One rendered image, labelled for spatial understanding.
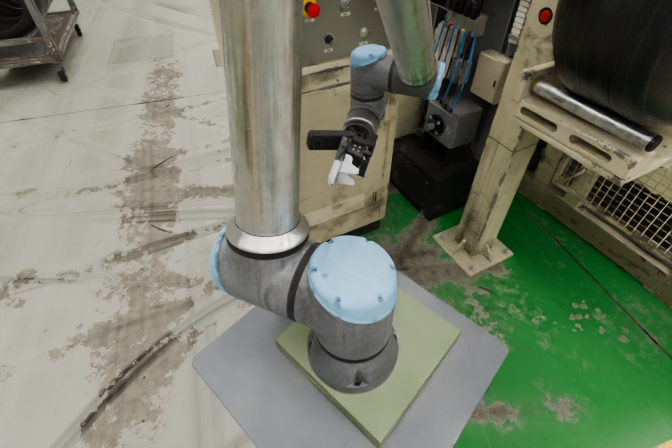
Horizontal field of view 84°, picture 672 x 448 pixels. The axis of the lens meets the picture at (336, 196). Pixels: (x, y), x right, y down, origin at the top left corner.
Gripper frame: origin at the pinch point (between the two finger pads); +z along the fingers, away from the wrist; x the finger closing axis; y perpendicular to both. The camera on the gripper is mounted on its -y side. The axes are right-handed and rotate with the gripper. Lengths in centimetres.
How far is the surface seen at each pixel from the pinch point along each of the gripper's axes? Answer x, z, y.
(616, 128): -17, -34, 62
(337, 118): 18, -51, -7
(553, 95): -14, -48, 50
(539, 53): -19, -63, 45
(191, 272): 102, -21, -50
